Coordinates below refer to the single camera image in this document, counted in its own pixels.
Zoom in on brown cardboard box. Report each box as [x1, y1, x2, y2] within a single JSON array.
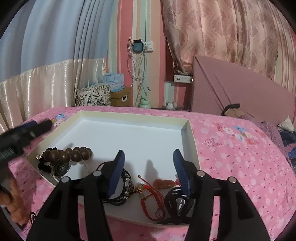
[[111, 86, 131, 107]]

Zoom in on person left hand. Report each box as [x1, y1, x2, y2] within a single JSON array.
[[1, 165, 29, 226]]

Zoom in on black blue cord bracelets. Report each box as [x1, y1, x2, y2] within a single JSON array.
[[96, 162, 134, 207]]

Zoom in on white wall socket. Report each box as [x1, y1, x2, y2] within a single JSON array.
[[145, 41, 154, 52]]

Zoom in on pink headboard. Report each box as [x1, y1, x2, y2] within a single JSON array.
[[191, 55, 295, 125]]

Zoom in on hanging white charger cables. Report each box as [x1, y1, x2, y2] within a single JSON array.
[[126, 37, 151, 103]]

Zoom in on mint green bottle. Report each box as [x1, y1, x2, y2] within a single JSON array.
[[138, 96, 151, 109]]

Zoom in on white power strip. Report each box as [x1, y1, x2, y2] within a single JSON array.
[[174, 74, 192, 84]]

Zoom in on red string bracelet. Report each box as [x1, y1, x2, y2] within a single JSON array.
[[137, 174, 181, 222]]

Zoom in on black fabric scrunchie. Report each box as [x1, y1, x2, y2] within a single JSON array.
[[36, 155, 55, 175]]

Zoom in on black white floral bag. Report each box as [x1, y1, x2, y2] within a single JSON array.
[[74, 85, 111, 106]]

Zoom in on teal charger pouch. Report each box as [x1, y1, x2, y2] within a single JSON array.
[[132, 39, 144, 54]]

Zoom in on pink patterned curtain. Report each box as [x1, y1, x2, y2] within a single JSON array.
[[162, 0, 278, 79]]

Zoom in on brown wooden bead bracelet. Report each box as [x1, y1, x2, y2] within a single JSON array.
[[42, 146, 93, 164]]

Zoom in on white shallow cardboard tray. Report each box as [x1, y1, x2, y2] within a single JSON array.
[[24, 110, 201, 229]]

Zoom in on white strap wristwatch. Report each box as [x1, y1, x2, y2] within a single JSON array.
[[54, 161, 90, 179]]

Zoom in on blue and cream curtain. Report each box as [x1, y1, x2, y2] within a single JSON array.
[[1, 1, 114, 132]]

